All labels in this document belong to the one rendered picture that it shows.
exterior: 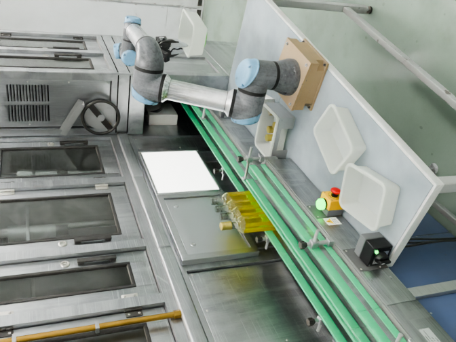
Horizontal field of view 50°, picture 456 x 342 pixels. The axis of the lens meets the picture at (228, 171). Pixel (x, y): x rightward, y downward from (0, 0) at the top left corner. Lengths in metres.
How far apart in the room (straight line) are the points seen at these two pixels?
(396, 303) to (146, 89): 1.20
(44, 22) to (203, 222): 3.70
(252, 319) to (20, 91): 1.69
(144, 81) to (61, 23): 3.57
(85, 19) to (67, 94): 2.78
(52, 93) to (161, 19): 3.03
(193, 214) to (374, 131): 0.91
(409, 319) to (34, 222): 1.51
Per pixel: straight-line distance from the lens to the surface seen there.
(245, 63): 1.94
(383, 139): 1.73
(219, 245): 2.08
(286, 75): 1.99
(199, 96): 1.98
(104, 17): 5.52
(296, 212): 1.91
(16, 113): 2.83
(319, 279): 1.74
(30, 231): 2.19
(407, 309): 1.63
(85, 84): 2.77
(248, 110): 1.97
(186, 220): 2.19
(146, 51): 1.98
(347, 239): 1.82
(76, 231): 2.17
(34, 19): 5.48
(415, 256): 1.90
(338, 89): 1.94
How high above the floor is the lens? 1.85
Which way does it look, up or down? 22 degrees down
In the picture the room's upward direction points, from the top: 93 degrees counter-clockwise
